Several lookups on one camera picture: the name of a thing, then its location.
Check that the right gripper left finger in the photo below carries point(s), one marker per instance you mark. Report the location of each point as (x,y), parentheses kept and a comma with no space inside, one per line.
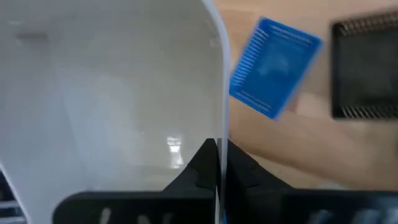
(155,208)

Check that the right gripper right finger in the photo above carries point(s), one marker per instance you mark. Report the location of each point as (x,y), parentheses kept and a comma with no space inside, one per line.
(280,208)

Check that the white plastic basket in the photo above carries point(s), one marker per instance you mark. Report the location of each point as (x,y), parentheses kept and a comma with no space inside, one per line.
(109,93)

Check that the blue slotted plastic basket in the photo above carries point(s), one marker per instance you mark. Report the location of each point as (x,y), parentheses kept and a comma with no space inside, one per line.
(273,68)

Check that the black slotted plastic basket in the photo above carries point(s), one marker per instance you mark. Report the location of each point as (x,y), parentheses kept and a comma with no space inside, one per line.
(367,68)

